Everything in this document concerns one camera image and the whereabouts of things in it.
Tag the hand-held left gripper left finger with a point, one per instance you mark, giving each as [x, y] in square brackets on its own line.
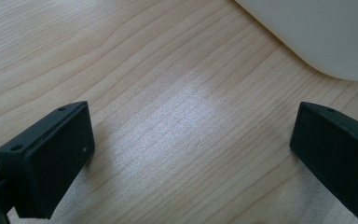
[49, 161]

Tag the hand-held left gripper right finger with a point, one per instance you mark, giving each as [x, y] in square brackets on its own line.
[334, 157]

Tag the white rounded object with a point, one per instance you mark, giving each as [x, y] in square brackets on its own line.
[320, 31]

